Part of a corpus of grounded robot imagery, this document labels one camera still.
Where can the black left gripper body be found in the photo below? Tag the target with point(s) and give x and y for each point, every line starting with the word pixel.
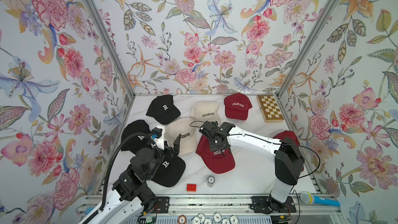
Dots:
pixel 156 157

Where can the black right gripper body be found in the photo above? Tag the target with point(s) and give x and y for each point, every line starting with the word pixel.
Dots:
pixel 214 146

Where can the cream cap front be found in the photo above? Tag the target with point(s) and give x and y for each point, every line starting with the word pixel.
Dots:
pixel 188 141

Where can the cream cap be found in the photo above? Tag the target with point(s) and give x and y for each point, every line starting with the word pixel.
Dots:
pixel 206 111
pixel 188 141

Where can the red cap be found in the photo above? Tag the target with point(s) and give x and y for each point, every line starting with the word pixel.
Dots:
pixel 237 106
pixel 287 134
pixel 219 162

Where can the red cap back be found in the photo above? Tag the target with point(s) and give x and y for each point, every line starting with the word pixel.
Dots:
pixel 237 106

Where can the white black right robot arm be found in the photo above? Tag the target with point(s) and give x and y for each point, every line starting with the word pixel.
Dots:
pixel 285 154

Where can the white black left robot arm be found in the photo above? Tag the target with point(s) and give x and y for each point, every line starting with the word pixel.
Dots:
pixel 130 195

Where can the stack of poker chips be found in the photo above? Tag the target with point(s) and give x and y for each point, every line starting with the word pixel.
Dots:
pixel 210 181

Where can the black cap front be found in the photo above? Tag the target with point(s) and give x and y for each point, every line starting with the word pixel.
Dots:
pixel 171 169

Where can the black cap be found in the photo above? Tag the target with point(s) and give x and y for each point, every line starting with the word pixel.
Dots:
pixel 137 142
pixel 171 169
pixel 163 110

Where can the black cap middle left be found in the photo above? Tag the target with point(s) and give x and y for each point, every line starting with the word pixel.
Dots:
pixel 137 142

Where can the cream cap back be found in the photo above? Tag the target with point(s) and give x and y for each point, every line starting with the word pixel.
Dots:
pixel 206 111

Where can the black cap back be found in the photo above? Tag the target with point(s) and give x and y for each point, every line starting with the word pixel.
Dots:
pixel 163 110

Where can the red toy brick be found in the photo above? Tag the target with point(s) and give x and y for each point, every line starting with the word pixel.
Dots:
pixel 191 188

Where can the wooden chess board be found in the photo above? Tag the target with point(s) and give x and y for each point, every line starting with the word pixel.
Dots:
pixel 270 109

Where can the orange poker chip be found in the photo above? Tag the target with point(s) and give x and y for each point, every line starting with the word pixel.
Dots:
pixel 182 219

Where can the white poker chip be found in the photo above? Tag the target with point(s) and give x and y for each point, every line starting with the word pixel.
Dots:
pixel 195 220
pixel 225 221
pixel 202 217
pixel 234 219
pixel 217 217

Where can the blue toy microphone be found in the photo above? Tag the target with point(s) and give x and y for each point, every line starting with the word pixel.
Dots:
pixel 309 198

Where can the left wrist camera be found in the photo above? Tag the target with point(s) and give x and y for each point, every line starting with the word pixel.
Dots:
pixel 157 136

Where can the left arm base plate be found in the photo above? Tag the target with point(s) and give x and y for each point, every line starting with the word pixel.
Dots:
pixel 158 205

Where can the aluminium front rail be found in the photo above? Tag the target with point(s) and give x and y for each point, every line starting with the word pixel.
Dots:
pixel 236 204

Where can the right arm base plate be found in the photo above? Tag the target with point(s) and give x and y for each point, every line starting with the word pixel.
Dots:
pixel 267 205

